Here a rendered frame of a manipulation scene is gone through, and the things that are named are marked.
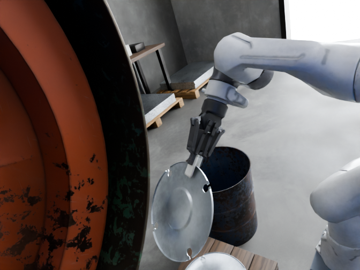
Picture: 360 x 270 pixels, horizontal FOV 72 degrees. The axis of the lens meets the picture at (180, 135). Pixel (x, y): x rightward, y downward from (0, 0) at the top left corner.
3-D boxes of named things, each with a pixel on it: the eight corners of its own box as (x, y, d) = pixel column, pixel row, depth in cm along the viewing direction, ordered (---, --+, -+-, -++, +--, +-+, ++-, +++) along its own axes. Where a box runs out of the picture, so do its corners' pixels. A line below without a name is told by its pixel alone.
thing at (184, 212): (162, 275, 74) (159, 275, 74) (147, 189, 92) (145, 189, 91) (229, 238, 59) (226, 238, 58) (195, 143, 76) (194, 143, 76)
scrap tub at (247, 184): (215, 193, 192) (200, 143, 169) (269, 207, 166) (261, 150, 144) (186, 237, 165) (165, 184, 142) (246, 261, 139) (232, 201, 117)
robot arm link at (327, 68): (382, 59, 50) (255, 59, 74) (357, 6, 38) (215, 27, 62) (362, 110, 50) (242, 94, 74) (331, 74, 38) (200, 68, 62)
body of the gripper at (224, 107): (218, 105, 79) (208, 132, 79) (199, 95, 74) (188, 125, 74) (234, 108, 73) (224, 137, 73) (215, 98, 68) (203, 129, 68)
